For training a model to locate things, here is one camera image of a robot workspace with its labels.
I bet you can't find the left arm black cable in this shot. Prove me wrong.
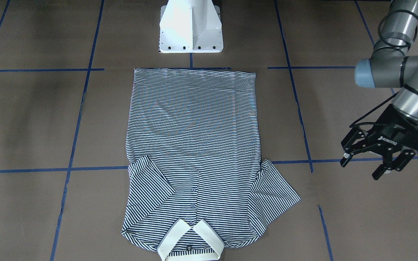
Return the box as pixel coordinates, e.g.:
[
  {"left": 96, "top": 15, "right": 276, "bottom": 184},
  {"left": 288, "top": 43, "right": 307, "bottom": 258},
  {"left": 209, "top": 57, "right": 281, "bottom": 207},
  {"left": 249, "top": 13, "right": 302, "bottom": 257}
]
[{"left": 349, "top": 11, "right": 418, "bottom": 129}]

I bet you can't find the striped polo shirt white collar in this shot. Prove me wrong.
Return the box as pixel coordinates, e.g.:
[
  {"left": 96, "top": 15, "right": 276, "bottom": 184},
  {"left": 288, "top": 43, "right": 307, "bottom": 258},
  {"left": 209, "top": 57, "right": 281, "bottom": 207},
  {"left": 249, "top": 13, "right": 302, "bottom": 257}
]
[{"left": 121, "top": 67, "right": 301, "bottom": 261}]

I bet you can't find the white pedestal column base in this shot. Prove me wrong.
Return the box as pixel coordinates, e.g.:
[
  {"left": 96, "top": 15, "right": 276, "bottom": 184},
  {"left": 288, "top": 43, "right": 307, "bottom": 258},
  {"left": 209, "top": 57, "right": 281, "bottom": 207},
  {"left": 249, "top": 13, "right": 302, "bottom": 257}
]
[{"left": 158, "top": 0, "right": 224, "bottom": 54}]

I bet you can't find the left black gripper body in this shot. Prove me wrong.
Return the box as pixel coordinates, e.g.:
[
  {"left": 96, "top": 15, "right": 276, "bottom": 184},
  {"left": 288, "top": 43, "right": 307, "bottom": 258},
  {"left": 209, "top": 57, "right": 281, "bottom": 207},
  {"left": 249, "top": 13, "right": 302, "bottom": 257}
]
[{"left": 358, "top": 104, "right": 418, "bottom": 156}]

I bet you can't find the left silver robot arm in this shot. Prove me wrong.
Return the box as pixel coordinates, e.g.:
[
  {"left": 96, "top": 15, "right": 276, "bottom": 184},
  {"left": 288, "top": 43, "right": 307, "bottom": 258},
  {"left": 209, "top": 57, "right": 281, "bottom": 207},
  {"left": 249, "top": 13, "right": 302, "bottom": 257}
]
[{"left": 340, "top": 0, "right": 418, "bottom": 180}]

